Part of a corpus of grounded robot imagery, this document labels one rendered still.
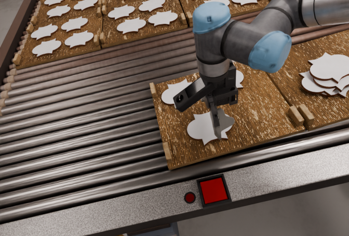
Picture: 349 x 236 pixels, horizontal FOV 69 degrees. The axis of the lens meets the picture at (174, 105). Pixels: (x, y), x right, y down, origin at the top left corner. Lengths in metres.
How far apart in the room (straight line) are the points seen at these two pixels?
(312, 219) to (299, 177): 0.97
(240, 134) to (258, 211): 0.95
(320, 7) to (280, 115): 0.39
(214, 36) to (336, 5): 0.21
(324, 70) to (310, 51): 0.15
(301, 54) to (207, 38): 0.58
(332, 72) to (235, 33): 0.50
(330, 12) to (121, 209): 0.66
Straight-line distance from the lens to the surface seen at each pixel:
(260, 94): 0.89
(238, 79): 0.92
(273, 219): 1.68
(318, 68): 0.94
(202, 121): 0.80
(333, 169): 0.80
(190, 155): 0.75
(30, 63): 1.38
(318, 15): 0.55
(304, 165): 0.79
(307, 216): 1.72
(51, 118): 1.07
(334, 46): 1.11
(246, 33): 0.50
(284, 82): 0.94
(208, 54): 0.55
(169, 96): 0.89
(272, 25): 0.52
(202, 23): 0.51
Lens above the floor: 1.59
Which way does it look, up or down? 49 degrees down
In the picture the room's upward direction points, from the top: 15 degrees counter-clockwise
